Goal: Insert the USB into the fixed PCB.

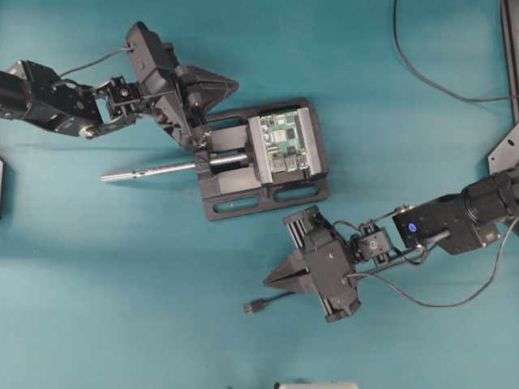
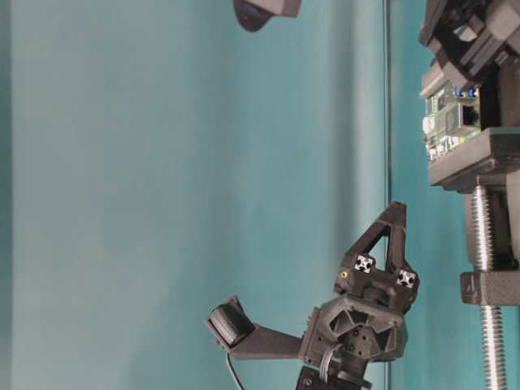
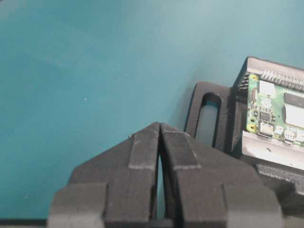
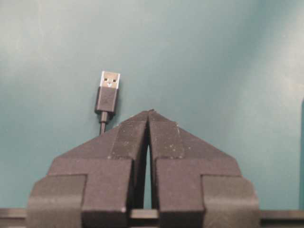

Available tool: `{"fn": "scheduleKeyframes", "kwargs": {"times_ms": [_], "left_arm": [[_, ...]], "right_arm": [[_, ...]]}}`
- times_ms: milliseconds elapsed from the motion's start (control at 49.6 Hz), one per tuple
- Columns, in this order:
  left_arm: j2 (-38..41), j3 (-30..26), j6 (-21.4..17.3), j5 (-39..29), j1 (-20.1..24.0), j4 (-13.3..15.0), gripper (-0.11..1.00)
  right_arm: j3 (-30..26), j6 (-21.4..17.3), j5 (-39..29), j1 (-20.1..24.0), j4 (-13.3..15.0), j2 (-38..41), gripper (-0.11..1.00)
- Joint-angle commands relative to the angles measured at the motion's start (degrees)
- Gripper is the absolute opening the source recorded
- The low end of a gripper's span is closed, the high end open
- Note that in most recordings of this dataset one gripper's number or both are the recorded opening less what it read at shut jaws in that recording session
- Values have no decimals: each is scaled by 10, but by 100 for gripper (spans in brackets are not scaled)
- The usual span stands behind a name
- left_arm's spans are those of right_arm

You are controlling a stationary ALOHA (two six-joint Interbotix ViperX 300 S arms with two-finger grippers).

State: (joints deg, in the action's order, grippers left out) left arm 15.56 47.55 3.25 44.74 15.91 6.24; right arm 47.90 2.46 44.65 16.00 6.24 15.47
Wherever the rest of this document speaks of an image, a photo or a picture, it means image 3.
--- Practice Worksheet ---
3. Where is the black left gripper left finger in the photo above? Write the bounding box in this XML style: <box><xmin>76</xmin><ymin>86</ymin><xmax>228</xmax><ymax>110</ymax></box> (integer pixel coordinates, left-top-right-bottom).
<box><xmin>47</xmin><ymin>122</ymin><xmax>159</xmax><ymax>228</ymax></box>

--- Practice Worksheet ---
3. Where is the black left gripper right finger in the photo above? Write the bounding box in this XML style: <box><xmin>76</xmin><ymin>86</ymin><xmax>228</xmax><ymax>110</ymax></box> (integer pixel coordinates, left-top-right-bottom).
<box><xmin>161</xmin><ymin>123</ymin><xmax>284</xmax><ymax>228</ymax></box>

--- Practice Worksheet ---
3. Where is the black vise fixture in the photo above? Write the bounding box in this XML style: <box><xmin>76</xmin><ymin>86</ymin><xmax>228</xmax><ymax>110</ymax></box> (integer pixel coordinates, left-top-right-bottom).
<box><xmin>185</xmin><ymin>57</ymin><xmax>304</xmax><ymax>218</ymax></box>

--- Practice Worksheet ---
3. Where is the green single-board computer PCB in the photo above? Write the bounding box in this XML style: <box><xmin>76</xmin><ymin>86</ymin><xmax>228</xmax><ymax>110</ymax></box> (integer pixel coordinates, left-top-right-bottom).
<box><xmin>246</xmin><ymin>72</ymin><xmax>304</xmax><ymax>147</ymax></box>

